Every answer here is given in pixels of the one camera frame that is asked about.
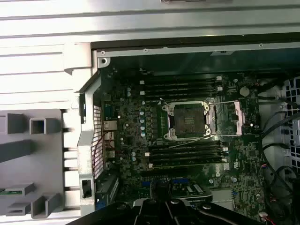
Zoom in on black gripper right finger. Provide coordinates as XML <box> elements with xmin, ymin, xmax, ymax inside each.
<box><xmin>162</xmin><ymin>180</ymin><xmax>267</xmax><ymax>225</ymax></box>

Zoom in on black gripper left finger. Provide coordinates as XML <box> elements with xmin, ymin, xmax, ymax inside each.
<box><xmin>72</xmin><ymin>180</ymin><xmax>163</xmax><ymax>225</ymax></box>

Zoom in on thin metal locking lever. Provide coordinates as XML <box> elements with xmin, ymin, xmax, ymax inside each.
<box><xmin>170</xmin><ymin>135</ymin><xmax>214</xmax><ymax>149</ymax></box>

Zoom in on metal socket cover frame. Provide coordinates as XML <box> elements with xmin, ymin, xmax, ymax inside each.
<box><xmin>206</xmin><ymin>100</ymin><xmax>246</xmax><ymax>137</ymax></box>

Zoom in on CPU socket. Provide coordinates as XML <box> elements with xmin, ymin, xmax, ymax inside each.
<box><xmin>161</xmin><ymin>100</ymin><xmax>211</xmax><ymax>141</ymax></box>

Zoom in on RAM slot black clips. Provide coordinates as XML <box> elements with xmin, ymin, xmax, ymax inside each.
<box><xmin>142</xmin><ymin>81</ymin><xmax>222</xmax><ymax>89</ymax></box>
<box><xmin>147</xmin><ymin>151</ymin><xmax>225</xmax><ymax>160</ymax></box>
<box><xmin>142</xmin><ymin>91</ymin><xmax>222</xmax><ymax>99</ymax></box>
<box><xmin>146</xmin><ymin>140</ymin><xmax>223</xmax><ymax>148</ymax></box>

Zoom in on black open PC case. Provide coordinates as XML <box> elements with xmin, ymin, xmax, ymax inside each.
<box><xmin>75</xmin><ymin>35</ymin><xmax>300</xmax><ymax>225</ymax></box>

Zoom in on green motherboard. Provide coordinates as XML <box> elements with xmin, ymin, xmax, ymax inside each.
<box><xmin>100</xmin><ymin>67</ymin><xmax>265</xmax><ymax>218</ymax></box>

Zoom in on grey plastic parts rack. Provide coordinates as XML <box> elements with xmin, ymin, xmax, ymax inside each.
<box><xmin>0</xmin><ymin>112</ymin><xmax>64</xmax><ymax>220</ymax></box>

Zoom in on green RAM stick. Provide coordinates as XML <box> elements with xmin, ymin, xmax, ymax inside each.
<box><xmin>0</xmin><ymin>190</ymin><xmax>25</xmax><ymax>196</ymax></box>

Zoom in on silver drive cage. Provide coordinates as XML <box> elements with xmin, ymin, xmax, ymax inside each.
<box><xmin>257</xmin><ymin>75</ymin><xmax>300</xmax><ymax>225</ymax></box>

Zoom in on beige case latch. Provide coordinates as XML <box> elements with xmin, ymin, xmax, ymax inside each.
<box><xmin>63</xmin><ymin>42</ymin><xmax>92</xmax><ymax>75</ymax></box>

